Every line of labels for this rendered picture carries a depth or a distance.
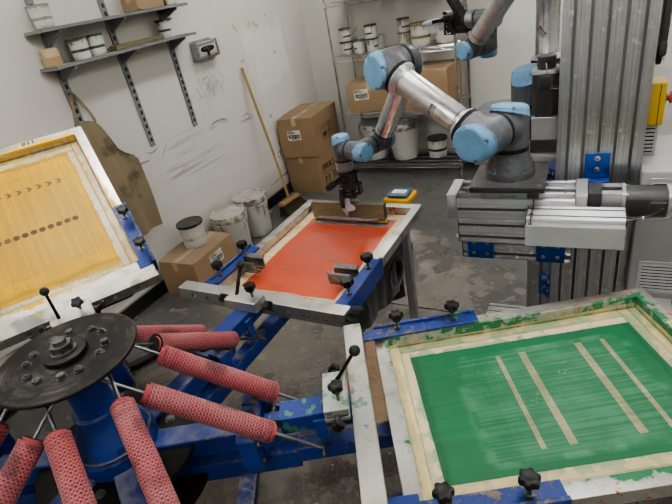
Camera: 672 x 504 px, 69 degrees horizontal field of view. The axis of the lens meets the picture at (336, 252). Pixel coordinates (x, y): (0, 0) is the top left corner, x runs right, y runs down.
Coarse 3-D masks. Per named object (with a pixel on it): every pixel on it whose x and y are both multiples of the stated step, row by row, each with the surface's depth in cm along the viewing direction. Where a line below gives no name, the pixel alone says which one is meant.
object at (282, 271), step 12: (312, 228) 221; (300, 240) 213; (288, 252) 205; (276, 264) 198; (288, 264) 196; (300, 264) 194; (252, 276) 193; (264, 276) 191; (276, 276) 189; (288, 276) 188; (300, 276) 186; (264, 288) 183; (276, 288) 182; (288, 288) 180
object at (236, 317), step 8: (232, 312) 157; (240, 312) 156; (248, 312) 155; (224, 320) 154; (232, 320) 153; (240, 320) 152; (216, 328) 151; (224, 328) 150; (232, 328) 149; (240, 328) 152; (240, 336) 153
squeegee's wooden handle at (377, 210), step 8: (320, 200) 222; (328, 200) 220; (312, 208) 224; (320, 208) 222; (328, 208) 219; (336, 208) 217; (360, 208) 212; (368, 208) 210; (376, 208) 208; (384, 208) 207; (344, 216) 218; (352, 216) 216; (360, 216) 214; (368, 216) 212; (376, 216) 210; (384, 216) 208
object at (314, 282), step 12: (384, 228) 209; (372, 240) 201; (360, 252) 194; (312, 264) 193; (324, 264) 191; (360, 264) 186; (312, 276) 185; (324, 276) 183; (300, 288) 179; (312, 288) 177; (324, 288) 176; (336, 288) 175
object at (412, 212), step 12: (396, 204) 219; (408, 204) 216; (300, 216) 229; (408, 216) 206; (276, 228) 219; (288, 228) 221; (396, 228) 199; (408, 228) 202; (264, 240) 210; (276, 240) 214; (396, 240) 191; (264, 252) 207; (384, 252) 184; (384, 264) 182; (228, 276) 188; (240, 288) 179; (324, 300) 163
